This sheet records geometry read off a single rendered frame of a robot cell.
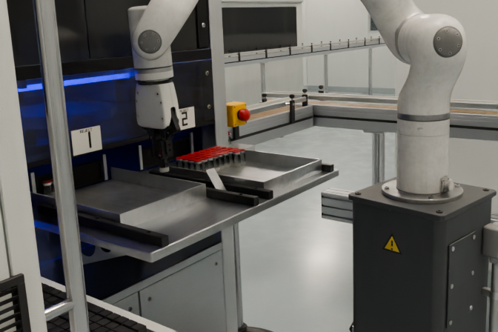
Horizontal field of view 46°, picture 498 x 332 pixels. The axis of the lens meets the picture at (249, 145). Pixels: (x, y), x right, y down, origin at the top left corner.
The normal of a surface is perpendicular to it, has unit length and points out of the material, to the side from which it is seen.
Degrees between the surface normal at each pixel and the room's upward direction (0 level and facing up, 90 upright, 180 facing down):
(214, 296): 90
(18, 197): 90
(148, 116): 91
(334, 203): 90
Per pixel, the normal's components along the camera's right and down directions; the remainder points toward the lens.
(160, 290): 0.80, 0.09
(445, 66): 0.14, 0.73
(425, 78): -0.11, 0.76
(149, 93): -0.64, 0.18
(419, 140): -0.46, 0.20
